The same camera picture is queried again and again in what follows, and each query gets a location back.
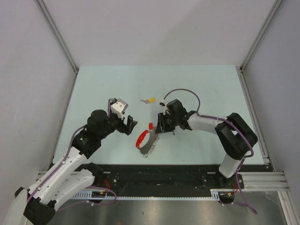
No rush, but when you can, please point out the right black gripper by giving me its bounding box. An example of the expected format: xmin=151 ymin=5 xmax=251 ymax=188
xmin=155 ymin=112 xmax=179 ymax=134

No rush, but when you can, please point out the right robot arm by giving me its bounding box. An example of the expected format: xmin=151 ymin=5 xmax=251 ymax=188
xmin=155 ymin=99 xmax=258 ymax=188

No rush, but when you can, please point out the left aluminium frame post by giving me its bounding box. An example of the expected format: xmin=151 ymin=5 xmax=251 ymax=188
xmin=35 ymin=0 xmax=79 ymax=72

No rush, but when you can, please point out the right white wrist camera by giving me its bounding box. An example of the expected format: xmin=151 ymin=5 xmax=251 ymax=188
xmin=159 ymin=99 xmax=170 ymax=115

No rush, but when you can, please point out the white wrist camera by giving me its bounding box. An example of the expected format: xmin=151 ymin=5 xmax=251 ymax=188
xmin=159 ymin=99 xmax=170 ymax=115
xmin=108 ymin=98 xmax=128 ymax=120

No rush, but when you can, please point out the key with yellow tag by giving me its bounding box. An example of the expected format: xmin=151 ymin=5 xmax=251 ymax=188
xmin=141 ymin=98 xmax=156 ymax=104

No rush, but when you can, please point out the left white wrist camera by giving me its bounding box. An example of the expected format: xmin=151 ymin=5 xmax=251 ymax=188
xmin=108 ymin=98 xmax=128 ymax=120

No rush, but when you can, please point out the aluminium frame post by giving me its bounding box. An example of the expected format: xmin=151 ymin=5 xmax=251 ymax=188
xmin=35 ymin=0 xmax=79 ymax=72
xmin=240 ymin=0 xmax=284 ymax=71

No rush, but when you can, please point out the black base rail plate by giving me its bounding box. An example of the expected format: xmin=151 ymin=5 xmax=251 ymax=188
xmin=48 ymin=164 xmax=244 ymax=191

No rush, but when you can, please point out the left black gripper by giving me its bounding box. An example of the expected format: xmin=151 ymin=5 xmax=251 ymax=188
xmin=98 ymin=103 xmax=136 ymax=140

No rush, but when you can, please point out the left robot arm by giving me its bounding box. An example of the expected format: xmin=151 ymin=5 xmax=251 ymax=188
xmin=23 ymin=110 xmax=138 ymax=225

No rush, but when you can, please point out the white slotted cable duct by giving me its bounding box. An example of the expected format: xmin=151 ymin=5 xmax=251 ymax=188
xmin=70 ymin=188 xmax=234 ymax=202

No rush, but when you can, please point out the red handled keyring holder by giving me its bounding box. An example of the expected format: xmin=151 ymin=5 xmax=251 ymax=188
xmin=135 ymin=127 xmax=160 ymax=158

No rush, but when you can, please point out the right aluminium frame post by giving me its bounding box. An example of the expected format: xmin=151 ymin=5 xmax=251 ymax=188
xmin=240 ymin=0 xmax=284 ymax=71

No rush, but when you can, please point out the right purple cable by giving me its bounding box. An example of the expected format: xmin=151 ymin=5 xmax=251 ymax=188
xmin=163 ymin=88 xmax=258 ymax=215

